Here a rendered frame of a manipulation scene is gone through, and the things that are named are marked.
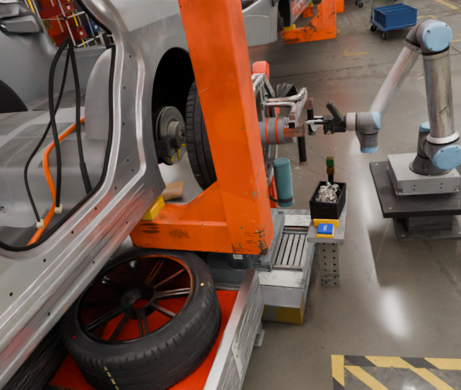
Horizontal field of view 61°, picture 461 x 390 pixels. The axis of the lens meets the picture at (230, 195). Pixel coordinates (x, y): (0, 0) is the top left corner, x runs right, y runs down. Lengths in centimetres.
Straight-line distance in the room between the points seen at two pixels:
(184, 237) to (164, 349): 52
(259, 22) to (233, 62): 321
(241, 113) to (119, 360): 98
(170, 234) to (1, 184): 85
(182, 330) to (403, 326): 111
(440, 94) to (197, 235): 133
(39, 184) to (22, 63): 193
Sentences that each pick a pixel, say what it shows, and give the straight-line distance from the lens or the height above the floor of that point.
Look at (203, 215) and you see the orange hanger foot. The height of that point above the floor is 71.
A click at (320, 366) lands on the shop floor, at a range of 200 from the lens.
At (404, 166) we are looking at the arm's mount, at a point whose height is 40.
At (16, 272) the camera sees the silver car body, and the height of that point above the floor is 98.
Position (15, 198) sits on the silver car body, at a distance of 214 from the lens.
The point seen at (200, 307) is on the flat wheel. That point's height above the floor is 50.
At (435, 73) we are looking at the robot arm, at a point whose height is 102.
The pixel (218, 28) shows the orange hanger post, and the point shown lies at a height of 146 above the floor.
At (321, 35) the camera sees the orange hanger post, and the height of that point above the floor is 58.
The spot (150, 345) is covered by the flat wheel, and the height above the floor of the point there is 50.
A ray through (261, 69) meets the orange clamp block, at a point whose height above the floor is 113.
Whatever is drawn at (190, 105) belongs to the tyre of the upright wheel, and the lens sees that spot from 189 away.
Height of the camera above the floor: 165
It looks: 31 degrees down
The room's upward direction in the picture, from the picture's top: 12 degrees counter-clockwise
